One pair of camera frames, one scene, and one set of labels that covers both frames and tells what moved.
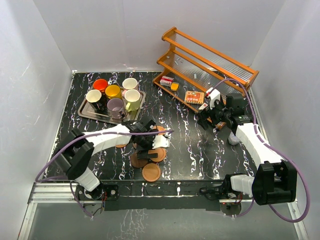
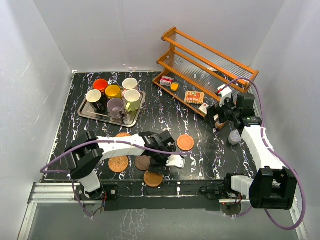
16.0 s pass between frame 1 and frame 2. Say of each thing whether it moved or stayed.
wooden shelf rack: stayed
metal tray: stayed
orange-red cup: stayed
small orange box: stayed
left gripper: moved
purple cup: stayed
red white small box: stayed
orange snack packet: stayed
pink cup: stayed
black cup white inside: stayed
